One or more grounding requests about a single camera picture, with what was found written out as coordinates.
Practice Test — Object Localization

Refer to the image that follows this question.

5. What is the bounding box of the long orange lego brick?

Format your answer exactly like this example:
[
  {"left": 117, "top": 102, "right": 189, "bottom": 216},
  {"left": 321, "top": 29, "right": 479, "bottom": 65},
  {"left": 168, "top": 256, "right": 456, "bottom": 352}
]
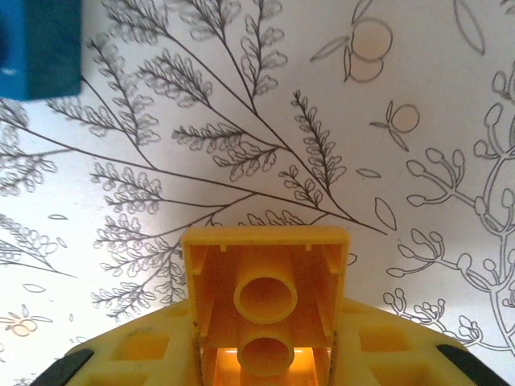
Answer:
[{"left": 180, "top": 224, "right": 351, "bottom": 386}]

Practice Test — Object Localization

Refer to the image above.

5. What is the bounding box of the blue lego brick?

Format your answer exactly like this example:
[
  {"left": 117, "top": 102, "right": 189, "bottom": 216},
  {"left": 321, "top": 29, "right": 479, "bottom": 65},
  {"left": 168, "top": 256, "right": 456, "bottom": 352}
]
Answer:
[{"left": 0, "top": 0, "right": 84, "bottom": 101}]

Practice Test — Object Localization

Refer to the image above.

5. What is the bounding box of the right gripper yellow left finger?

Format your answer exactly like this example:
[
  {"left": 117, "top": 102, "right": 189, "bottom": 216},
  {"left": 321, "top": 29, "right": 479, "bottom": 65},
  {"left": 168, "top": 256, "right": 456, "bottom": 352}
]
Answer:
[{"left": 66, "top": 303, "right": 201, "bottom": 386}]

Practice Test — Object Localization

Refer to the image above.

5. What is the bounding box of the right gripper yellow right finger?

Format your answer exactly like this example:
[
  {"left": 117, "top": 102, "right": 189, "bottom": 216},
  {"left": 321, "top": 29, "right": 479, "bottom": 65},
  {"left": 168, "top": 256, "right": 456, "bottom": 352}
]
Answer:
[{"left": 333, "top": 298, "right": 474, "bottom": 386}]

